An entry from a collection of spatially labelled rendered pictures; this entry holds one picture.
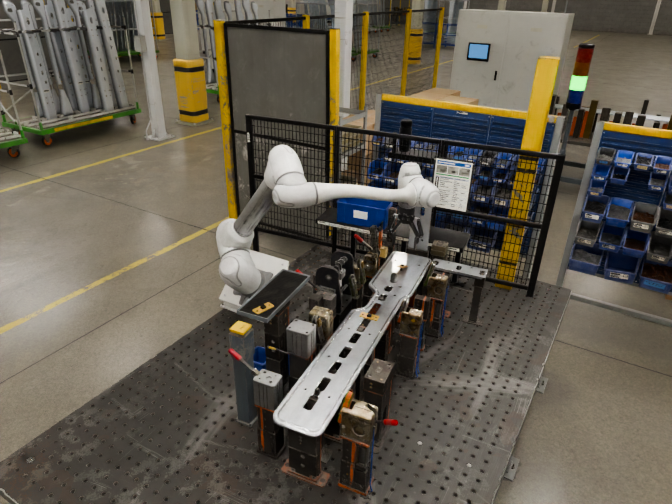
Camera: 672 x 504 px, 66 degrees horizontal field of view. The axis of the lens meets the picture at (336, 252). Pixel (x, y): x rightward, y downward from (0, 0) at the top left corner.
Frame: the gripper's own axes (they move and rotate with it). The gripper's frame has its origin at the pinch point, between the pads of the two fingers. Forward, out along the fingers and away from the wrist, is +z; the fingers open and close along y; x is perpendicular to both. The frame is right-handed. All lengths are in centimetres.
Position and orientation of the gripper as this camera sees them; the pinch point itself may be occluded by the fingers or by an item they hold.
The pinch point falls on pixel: (404, 243)
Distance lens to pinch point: 259.9
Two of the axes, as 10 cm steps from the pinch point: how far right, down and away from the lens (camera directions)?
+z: -0.1, 8.9, 4.5
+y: 9.1, 1.9, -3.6
